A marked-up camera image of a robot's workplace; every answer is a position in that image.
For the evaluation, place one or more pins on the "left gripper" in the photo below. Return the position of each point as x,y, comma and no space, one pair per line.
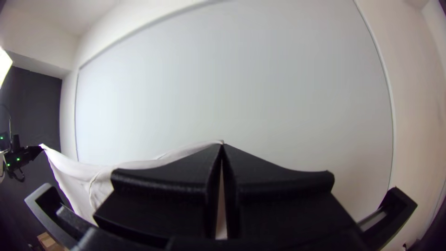
22,157

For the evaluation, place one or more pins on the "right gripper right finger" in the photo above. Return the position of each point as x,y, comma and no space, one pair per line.
278,202

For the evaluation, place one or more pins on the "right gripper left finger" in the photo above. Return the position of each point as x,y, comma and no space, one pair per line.
163,198

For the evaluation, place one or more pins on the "grey t-shirt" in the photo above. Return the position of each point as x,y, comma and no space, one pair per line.
76,177

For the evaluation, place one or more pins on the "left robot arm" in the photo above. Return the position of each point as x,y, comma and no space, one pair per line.
4,146

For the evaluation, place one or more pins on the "large cardboard box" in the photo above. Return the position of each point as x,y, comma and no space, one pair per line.
50,241

